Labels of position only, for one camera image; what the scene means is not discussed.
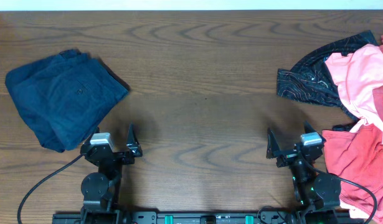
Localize folded navy blue garment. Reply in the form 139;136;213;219
5;49;130;152

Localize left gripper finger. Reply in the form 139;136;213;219
85;126;100;144
126;123;140;149

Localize red orange t-shirt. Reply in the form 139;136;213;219
322;35;383;223

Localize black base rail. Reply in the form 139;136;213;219
52;209;365;224

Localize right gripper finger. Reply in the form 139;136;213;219
303;121;317;134
266;128;281;157

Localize black patterned garment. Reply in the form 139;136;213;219
277;30;377;131

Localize light pink garment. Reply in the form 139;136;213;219
324;44;383;139

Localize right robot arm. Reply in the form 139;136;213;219
266;122;341;217

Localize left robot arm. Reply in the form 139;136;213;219
80;124;143;212

